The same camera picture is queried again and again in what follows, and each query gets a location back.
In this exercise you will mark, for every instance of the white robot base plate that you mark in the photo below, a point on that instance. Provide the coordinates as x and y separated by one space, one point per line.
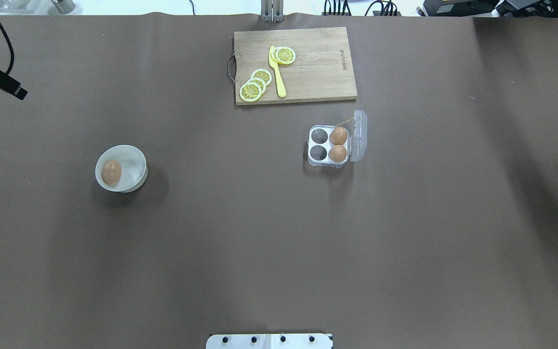
271 341

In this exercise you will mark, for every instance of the wooden cutting board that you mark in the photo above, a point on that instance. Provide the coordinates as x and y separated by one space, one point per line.
323 69

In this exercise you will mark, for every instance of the clear plastic egg box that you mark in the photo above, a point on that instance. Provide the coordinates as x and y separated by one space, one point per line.
318 142

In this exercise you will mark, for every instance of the brown egg in box near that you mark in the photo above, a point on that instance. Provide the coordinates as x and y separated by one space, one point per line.
337 154

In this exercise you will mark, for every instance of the lemon slice upper left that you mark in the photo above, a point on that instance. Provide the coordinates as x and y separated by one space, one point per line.
262 74

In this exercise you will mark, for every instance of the brown egg in box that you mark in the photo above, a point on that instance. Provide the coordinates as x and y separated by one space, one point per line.
337 154
338 136

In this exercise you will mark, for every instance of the lemon slice near knife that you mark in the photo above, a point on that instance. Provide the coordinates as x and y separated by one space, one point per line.
283 55

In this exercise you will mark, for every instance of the brown egg in box far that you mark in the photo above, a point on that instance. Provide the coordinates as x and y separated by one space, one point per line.
338 136

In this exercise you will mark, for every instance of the lemon slice middle left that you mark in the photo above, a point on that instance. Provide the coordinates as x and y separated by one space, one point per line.
260 82

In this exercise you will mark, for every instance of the white bowl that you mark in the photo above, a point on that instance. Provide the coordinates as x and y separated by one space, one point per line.
134 168

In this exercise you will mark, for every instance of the lemon slice lower left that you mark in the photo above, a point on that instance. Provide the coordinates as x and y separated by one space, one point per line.
251 91

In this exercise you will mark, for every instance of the brown egg from bowl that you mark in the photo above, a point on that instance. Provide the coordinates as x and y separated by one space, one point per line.
111 172

